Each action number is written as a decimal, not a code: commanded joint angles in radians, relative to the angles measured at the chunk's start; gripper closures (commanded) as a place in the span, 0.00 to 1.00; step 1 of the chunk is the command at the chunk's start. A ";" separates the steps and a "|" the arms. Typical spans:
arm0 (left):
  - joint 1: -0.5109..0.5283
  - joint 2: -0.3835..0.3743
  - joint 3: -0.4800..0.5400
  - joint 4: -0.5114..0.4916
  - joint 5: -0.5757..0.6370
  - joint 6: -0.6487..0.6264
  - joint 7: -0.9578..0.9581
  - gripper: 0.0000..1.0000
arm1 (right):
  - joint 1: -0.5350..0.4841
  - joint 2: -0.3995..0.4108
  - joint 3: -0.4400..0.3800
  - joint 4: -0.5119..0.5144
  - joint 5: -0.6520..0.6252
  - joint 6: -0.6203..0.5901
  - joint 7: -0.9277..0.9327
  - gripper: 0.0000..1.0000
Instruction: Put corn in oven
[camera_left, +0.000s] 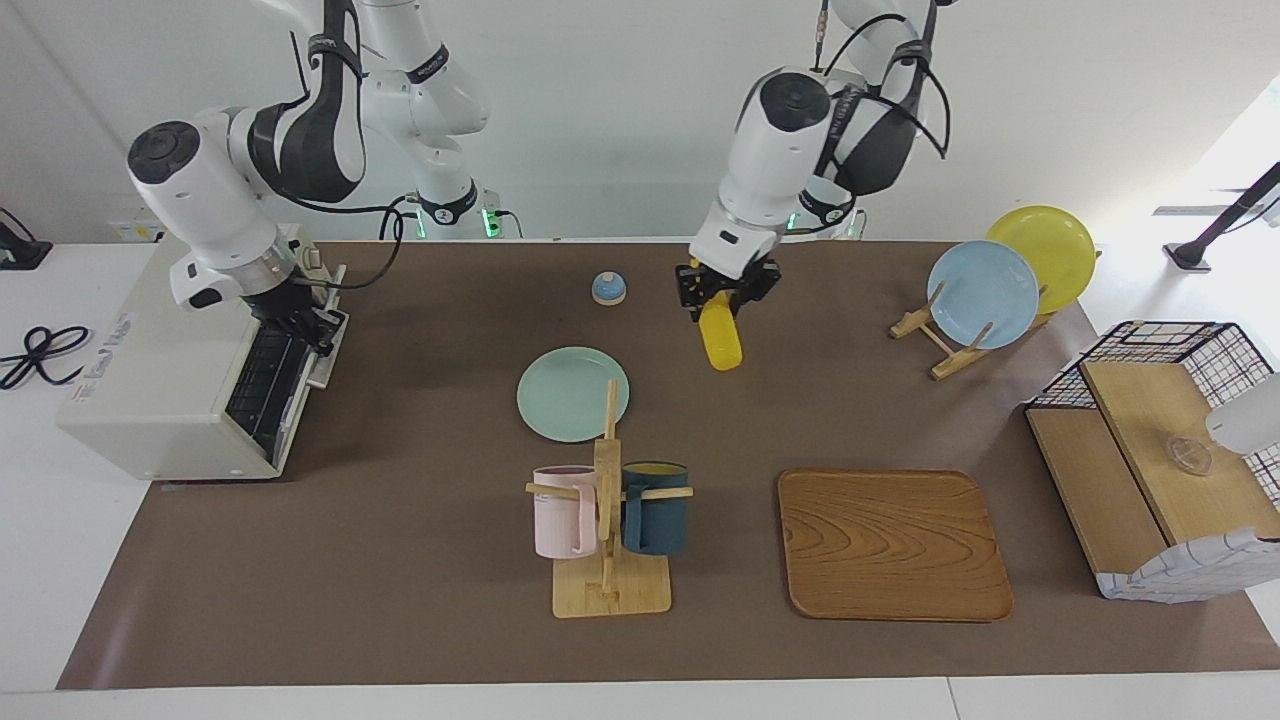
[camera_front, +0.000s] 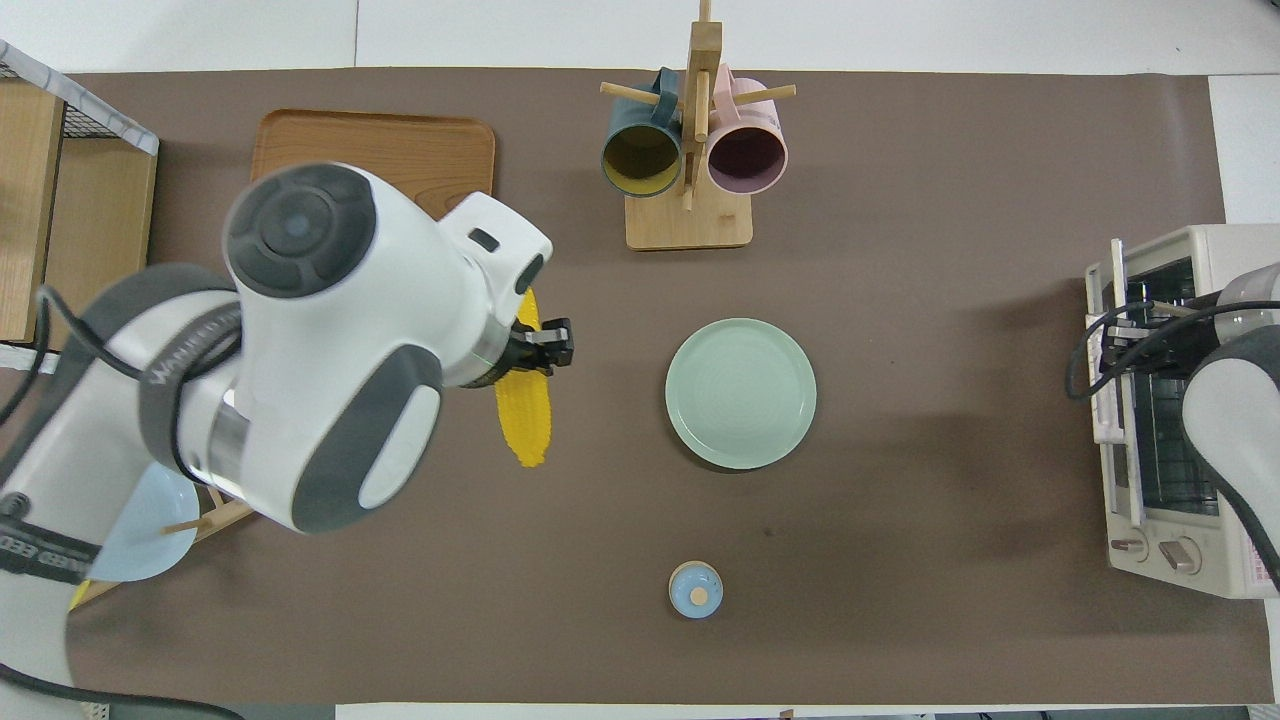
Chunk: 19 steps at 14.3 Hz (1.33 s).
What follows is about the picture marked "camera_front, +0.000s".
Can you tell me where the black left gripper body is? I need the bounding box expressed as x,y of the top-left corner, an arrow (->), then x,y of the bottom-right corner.
498,325 -> 549,376

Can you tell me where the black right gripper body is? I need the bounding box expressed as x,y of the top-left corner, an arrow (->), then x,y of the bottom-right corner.
1140,292 -> 1229,351

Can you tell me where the yellow corn cob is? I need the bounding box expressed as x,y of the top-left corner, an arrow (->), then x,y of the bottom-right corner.
494,288 -> 553,469

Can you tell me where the glass oven door with handle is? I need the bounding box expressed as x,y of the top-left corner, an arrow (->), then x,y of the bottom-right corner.
1085,238 -> 1151,526

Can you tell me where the pale green plate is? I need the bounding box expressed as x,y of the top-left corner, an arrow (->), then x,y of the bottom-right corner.
665,318 -> 818,471

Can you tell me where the cream toaster oven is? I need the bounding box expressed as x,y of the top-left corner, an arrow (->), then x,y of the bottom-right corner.
1085,224 -> 1280,601

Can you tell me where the wooden mug rack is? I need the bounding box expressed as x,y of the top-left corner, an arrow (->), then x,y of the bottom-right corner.
600,0 -> 798,251

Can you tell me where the dark blue mug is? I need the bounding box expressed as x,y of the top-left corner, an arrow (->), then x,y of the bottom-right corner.
600,68 -> 683,199

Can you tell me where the brown table mat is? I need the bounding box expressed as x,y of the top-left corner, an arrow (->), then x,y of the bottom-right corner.
0,68 -> 1276,706

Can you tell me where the brown wooden tray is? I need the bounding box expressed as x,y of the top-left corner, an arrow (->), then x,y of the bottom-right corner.
250,108 -> 497,223

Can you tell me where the pink mug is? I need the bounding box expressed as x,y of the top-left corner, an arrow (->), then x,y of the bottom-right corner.
706,64 -> 790,197

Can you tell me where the small blue lid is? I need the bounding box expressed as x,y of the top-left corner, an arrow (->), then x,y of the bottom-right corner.
668,561 -> 724,619

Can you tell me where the wooden plate rack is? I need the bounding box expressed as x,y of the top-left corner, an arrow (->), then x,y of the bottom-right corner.
75,490 -> 256,611

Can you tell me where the light blue plate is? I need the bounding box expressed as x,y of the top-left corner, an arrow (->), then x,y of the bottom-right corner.
88,462 -> 201,583

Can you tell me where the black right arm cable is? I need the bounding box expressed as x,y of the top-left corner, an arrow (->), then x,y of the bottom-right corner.
1065,298 -> 1233,401

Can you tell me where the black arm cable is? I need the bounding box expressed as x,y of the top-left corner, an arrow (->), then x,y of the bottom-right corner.
0,285 -> 246,720
1065,298 -> 1233,401

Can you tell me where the wooden shelf with wire basket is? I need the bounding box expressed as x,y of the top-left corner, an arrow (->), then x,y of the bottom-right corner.
0,40 -> 161,346

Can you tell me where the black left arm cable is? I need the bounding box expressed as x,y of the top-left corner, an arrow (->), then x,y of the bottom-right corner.
0,285 -> 246,720

